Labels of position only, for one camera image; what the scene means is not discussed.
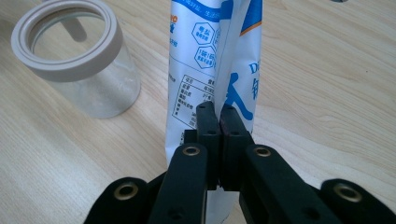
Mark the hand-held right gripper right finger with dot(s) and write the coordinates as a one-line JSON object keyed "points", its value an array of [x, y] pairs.
{"points": [[267, 186]]}

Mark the clear glass jar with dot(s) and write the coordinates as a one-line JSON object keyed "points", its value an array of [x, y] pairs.
{"points": [[102, 87]]}

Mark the white blue salt pouch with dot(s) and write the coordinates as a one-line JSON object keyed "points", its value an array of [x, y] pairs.
{"points": [[193, 68]]}

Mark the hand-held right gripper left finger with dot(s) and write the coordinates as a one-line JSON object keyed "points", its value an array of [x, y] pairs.
{"points": [[186, 186]]}

